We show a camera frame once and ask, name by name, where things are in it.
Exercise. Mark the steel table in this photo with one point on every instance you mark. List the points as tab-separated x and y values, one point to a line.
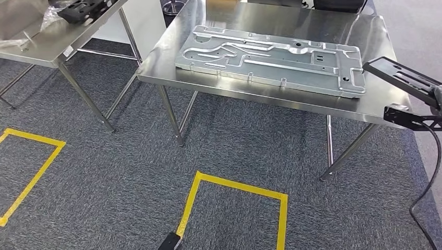
41	51

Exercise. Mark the black plastic parts stack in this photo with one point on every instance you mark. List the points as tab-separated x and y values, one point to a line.
79	12

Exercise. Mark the aluminium fixture plate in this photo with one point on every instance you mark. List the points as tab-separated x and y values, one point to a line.
269	65

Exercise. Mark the black plastic plate part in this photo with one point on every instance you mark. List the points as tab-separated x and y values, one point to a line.
386	70

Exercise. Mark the clear plastic bag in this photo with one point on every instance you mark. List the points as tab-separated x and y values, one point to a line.
51	17

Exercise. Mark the steel workbench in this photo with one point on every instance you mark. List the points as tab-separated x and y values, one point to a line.
276	19

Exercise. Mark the white panel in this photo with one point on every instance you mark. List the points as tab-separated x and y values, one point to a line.
145	20

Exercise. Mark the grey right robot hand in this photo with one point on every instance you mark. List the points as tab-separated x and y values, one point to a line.
438	98

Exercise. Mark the chrome stool base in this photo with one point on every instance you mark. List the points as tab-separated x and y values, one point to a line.
172	8

